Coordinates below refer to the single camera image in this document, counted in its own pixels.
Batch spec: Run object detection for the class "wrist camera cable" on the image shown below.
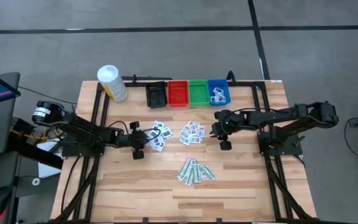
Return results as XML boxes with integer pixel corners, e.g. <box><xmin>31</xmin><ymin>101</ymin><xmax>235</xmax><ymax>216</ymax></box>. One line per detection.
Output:
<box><xmin>108</xmin><ymin>119</ymin><xmax>162</xmax><ymax>146</ymax></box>
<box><xmin>228</xmin><ymin>106</ymin><xmax>291</xmax><ymax>113</ymax></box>

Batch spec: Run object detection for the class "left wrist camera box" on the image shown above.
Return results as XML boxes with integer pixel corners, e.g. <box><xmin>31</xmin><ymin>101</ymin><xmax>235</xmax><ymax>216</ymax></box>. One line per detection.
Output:
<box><xmin>131</xmin><ymin>131</ymin><xmax>145</xmax><ymax>147</ymax></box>

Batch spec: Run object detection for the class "black plastic basket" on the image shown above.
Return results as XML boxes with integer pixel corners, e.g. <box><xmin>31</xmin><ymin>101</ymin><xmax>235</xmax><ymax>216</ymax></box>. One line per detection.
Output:
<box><xmin>145</xmin><ymin>81</ymin><xmax>168</xmax><ymax>109</ymax></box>

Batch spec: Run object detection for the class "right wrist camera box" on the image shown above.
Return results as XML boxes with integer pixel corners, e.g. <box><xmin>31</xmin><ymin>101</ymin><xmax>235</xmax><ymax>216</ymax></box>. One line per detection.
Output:
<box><xmin>214</xmin><ymin>124</ymin><xmax>227</xmax><ymax>138</ymax></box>

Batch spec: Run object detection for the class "white paper sheet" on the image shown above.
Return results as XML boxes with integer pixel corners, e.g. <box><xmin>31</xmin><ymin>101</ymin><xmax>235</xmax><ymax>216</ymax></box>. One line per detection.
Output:
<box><xmin>37</xmin><ymin>139</ymin><xmax>64</xmax><ymax>179</ymax></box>

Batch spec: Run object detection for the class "white wipes canister yellow stripe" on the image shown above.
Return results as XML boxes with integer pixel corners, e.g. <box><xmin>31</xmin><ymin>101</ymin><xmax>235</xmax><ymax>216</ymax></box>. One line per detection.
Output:
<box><xmin>96</xmin><ymin>64</ymin><xmax>129</xmax><ymax>103</ymax></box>

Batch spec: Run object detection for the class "blue plastic basket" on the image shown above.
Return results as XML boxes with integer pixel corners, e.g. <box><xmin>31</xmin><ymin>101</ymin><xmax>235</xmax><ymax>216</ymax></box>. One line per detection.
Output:
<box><xmin>207</xmin><ymin>78</ymin><xmax>231</xmax><ymax>106</ymax></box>

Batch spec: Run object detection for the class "green plastic basket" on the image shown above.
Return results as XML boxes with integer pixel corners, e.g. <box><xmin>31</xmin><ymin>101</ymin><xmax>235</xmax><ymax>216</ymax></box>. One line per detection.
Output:
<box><xmin>187</xmin><ymin>79</ymin><xmax>211</xmax><ymax>106</ymax></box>

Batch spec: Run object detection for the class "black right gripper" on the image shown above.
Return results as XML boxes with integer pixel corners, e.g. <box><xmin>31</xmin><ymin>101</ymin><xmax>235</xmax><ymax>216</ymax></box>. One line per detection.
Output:
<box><xmin>209</xmin><ymin>110</ymin><xmax>232</xmax><ymax>152</ymax></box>

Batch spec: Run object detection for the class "red plastic basket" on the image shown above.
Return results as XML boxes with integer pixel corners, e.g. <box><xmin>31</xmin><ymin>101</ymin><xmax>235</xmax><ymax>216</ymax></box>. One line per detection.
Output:
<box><xmin>167</xmin><ymin>80</ymin><xmax>190</xmax><ymax>108</ymax></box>

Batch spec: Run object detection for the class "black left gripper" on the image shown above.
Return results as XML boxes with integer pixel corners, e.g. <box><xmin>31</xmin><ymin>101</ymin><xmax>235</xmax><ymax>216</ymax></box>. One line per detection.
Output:
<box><xmin>126</xmin><ymin>121</ymin><xmax>153</xmax><ymax>161</ymax></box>

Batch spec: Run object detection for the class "thin black monitor cable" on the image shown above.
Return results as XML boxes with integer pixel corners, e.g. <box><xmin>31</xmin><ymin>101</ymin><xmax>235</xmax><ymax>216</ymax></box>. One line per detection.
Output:
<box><xmin>19</xmin><ymin>86</ymin><xmax>77</xmax><ymax>105</ymax></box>

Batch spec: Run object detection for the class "yellow cable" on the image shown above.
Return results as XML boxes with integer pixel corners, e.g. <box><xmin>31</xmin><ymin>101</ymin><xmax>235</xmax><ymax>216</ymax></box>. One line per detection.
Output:
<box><xmin>11</xmin><ymin>126</ymin><xmax>65</xmax><ymax>141</ymax></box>

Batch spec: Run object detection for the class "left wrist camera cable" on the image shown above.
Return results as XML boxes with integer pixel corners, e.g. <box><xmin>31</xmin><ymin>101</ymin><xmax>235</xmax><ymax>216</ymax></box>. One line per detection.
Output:
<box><xmin>108</xmin><ymin>119</ymin><xmax>162</xmax><ymax>146</ymax></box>

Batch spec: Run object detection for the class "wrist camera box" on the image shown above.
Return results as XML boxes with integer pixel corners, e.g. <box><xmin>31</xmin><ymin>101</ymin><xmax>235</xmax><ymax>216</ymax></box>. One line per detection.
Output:
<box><xmin>131</xmin><ymin>131</ymin><xmax>145</xmax><ymax>147</ymax></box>
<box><xmin>214</xmin><ymin>124</ymin><xmax>227</xmax><ymax>138</ymax></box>

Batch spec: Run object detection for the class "black desk crossbar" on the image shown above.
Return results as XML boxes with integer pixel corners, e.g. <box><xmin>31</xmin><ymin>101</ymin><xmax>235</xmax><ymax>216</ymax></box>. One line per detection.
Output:
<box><xmin>7</xmin><ymin>118</ymin><xmax>64</xmax><ymax>170</ymax></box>

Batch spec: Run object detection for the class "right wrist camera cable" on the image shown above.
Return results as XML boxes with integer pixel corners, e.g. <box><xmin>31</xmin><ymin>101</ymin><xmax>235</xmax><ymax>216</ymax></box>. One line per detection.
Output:
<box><xmin>228</xmin><ymin>106</ymin><xmax>291</xmax><ymax>113</ymax></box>

